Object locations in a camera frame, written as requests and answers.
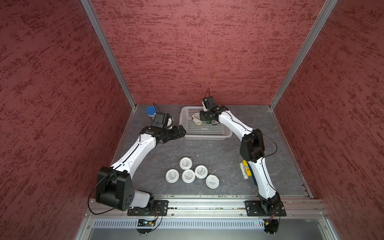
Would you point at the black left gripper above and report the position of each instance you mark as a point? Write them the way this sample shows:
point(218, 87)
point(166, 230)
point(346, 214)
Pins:
point(175, 135)

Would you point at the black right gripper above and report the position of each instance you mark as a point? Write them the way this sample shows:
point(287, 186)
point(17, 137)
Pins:
point(203, 117)

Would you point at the brown chocolate yogurt cup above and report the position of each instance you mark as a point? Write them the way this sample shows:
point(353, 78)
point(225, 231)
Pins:
point(196, 119)

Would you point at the white yogurt cup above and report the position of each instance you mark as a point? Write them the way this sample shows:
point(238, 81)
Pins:
point(212, 181)
point(172, 176)
point(186, 163)
point(201, 172)
point(188, 176)

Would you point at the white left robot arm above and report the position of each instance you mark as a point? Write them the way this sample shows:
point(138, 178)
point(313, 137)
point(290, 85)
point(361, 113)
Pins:
point(114, 184)

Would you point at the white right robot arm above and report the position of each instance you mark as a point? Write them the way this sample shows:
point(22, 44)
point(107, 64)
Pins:
point(252, 150)

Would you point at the white perforated plastic basket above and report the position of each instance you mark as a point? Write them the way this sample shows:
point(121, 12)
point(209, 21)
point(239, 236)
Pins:
point(203, 132)

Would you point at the white yogurt cup front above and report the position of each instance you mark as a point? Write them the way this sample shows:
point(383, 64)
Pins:
point(212, 181)

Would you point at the blue-lidded clear tube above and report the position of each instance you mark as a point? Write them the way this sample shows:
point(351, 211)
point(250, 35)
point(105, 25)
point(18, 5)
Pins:
point(151, 111)

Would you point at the yellow glue stick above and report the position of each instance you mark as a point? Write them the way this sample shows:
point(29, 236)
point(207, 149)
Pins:
point(247, 168)

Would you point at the white glue stick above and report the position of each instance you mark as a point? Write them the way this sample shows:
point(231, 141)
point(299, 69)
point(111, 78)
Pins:
point(243, 170)

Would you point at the left green circuit board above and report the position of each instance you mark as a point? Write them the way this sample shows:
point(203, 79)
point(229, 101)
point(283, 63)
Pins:
point(146, 223)

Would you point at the right black connector board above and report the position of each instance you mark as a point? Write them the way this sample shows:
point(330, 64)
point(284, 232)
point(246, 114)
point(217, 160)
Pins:
point(271, 226)

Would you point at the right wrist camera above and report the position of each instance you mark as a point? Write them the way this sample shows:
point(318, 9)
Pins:
point(209, 104)

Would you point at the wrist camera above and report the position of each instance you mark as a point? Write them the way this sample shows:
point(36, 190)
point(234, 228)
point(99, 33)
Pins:
point(162, 121)
point(209, 104)

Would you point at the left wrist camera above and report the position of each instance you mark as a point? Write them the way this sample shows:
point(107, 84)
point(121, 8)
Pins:
point(162, 121)

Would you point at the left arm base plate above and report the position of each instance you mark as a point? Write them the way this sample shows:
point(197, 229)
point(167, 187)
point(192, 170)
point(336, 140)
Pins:
point(156, 208)

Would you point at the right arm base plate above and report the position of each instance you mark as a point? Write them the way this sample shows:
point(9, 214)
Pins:
point(252, 210)

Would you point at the aluminium front rail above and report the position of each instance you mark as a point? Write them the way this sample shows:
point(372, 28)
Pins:
point(233, 207)

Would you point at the left aluminium corner post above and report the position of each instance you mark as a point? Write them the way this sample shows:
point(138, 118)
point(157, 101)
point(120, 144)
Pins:
point(97, 26)

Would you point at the aluminium corner post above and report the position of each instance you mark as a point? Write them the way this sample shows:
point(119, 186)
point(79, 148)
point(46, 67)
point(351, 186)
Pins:
point(97, 26)
point(316, 28)

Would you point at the right aluminium corner post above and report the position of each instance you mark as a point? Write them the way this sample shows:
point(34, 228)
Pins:
point(316, 28)

